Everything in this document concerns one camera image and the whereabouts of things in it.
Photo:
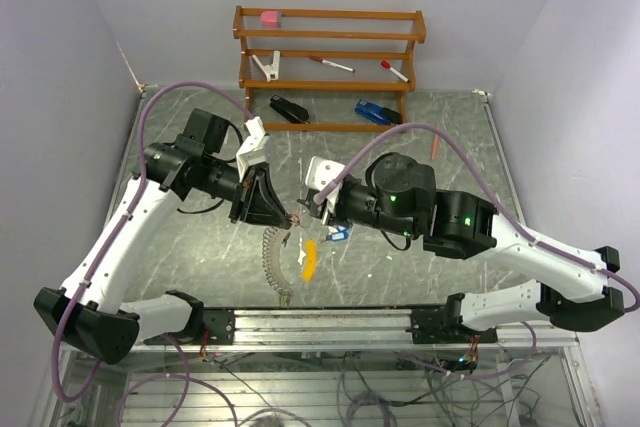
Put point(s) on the large keyring with keys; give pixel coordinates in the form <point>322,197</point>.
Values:
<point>284,259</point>

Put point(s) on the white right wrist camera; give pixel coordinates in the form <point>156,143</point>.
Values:
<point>322,173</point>

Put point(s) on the blue key tag pair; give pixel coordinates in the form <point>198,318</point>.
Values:
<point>337,233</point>

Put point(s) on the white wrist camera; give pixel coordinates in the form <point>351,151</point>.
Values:
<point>254,149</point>
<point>322,173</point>

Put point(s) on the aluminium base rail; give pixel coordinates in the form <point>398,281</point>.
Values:
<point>307,329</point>

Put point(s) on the blue stapler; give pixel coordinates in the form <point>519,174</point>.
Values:
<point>377,114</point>

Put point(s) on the white clip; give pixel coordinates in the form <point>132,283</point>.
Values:
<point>271,70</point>

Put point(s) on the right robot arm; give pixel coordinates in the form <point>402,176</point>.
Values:
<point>567,286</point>

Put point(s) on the red-capped white marker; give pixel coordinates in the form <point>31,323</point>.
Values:
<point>386,65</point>

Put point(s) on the pink eraser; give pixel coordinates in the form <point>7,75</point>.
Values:
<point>270,19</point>

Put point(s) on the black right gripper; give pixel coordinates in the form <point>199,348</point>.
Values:
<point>337,217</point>

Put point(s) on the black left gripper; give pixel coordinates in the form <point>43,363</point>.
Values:
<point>265,207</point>

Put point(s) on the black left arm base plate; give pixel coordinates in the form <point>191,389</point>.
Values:
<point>219,326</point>

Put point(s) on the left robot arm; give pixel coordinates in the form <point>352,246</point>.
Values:
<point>88,311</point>

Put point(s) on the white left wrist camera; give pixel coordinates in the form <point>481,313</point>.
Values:
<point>254,149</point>

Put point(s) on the black stapler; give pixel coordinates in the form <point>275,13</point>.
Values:
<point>290,111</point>

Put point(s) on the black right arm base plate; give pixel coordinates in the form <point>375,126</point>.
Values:
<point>428,325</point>

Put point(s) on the orange pencil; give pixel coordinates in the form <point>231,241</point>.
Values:
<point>435,147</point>

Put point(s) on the wooden three-tier shelf rack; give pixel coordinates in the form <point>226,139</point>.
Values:
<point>359,39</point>

